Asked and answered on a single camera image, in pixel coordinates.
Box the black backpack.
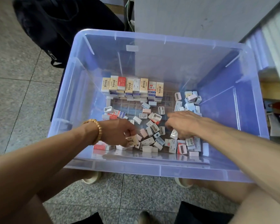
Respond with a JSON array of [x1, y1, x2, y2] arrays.
[[12, 0, 127, 69]]

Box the person's left hand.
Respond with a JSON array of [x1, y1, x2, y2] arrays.
[[98, 119, 140, 147]]

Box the person's right leg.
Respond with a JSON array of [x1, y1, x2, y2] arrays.
[[191, 177, 280, 224]]

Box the person's right forearm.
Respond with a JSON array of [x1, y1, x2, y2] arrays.
[[198, 124, 280, 213]]

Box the black shorts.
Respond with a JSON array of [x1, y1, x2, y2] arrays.
[[174, 200, 222, 224]]

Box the person's leg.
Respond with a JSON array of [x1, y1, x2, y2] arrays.
[[191, 177, 280, 224], [9, 168, 99, 224]]

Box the green cable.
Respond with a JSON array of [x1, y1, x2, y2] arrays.
[[125, 0, 135, 32]]

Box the person's right hand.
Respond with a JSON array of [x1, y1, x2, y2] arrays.
[[165, 110, 207, 140]]

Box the beaded wooden bracelet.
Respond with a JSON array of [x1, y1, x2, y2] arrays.
[[83, 119, 103, 146]]

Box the person's left leg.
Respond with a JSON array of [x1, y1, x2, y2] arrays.
[[9, 168, 99, 224]]

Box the person's left cream clog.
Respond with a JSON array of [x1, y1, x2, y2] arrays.
[[135, 211, 155, 224]]

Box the row of erasers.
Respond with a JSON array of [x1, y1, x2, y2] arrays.
[[100, 75, 165, 102]]

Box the pile of boxed erasers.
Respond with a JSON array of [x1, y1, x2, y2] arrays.
[[93, 91, 211, 158]]

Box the stack of white blue books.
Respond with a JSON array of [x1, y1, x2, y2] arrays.
[[245, 2, 280, 94]]

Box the person's left forearm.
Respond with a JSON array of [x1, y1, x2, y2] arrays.
[[0, 124, 101, 224]]

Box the white cabinet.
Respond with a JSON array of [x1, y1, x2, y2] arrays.
[[133, 0, 280, 43]]

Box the clear plastic storage bin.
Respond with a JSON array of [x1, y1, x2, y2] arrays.
[[48, 29, 270, 183]]

